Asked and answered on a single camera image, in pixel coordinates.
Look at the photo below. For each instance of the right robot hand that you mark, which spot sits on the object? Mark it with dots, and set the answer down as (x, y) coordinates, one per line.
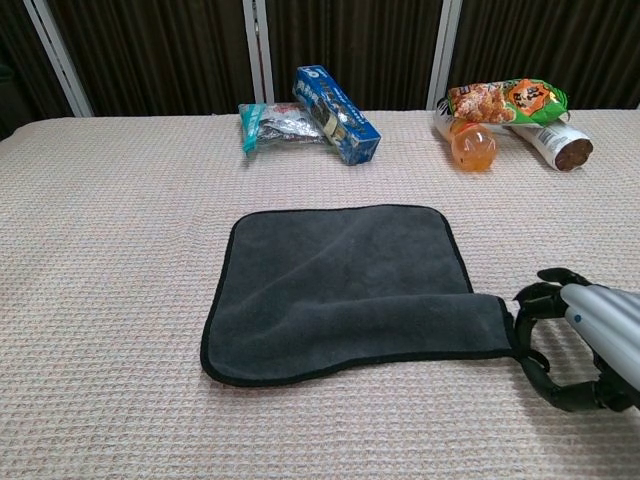
(610, 320)

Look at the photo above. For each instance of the grey and red cloth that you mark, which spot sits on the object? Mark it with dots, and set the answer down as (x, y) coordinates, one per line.
(340, 280)

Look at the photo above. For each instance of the brown drink bottle white label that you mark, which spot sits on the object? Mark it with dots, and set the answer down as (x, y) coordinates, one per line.
(555, 140)

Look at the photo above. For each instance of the orange drink bottle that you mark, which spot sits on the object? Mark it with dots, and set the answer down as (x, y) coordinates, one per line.
(475, 147)

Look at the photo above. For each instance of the green and orange snack bag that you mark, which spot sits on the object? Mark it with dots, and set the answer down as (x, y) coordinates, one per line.
(505, 102)

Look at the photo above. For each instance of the blue snack packet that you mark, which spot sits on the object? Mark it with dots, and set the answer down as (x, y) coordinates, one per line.
(340, 120)

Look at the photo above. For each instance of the silver and teal snack packet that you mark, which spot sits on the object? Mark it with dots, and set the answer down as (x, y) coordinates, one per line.
(270, 127)

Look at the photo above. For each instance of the beige woven tablecloth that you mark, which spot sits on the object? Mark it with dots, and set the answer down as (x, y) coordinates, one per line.
(100, 250)

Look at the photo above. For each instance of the white metal frame post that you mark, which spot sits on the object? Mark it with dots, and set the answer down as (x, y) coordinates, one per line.
(445, 50)
(60, 65)
(257, 50)

